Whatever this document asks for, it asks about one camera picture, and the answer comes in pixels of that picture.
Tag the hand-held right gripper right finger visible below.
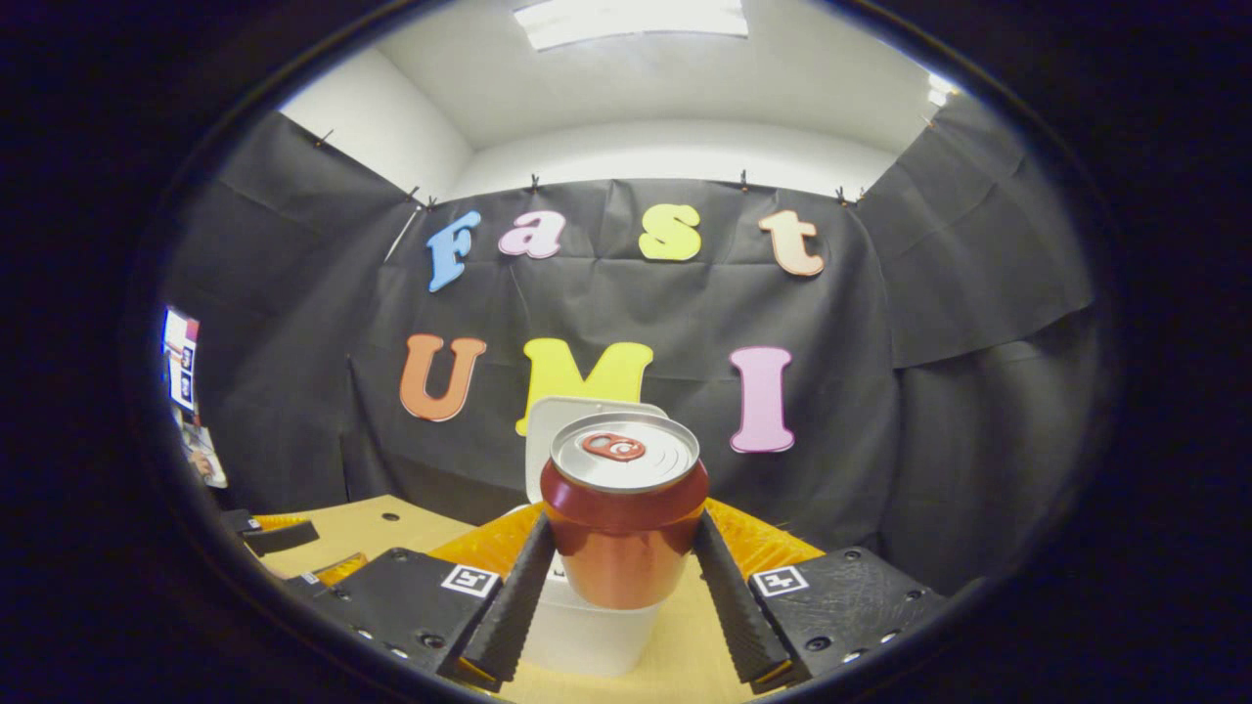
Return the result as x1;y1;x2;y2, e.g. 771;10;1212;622
693;497;948;695

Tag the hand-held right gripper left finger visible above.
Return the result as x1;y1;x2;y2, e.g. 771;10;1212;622
293;501;557;693

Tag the white desktop garbage bin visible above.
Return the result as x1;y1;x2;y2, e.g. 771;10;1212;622
515;396;671;679

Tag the red pop can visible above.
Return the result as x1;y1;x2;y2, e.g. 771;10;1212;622
540;412;710;610

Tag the wooden desktop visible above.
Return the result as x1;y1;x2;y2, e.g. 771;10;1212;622
256;494;827;704

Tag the computer monitor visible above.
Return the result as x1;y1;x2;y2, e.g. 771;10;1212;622
161;306;201;417

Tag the black backdrop cloth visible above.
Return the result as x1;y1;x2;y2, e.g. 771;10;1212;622
161;93;1096;597

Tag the long ceiling light panel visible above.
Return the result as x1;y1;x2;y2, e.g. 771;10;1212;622
514;0;750;52

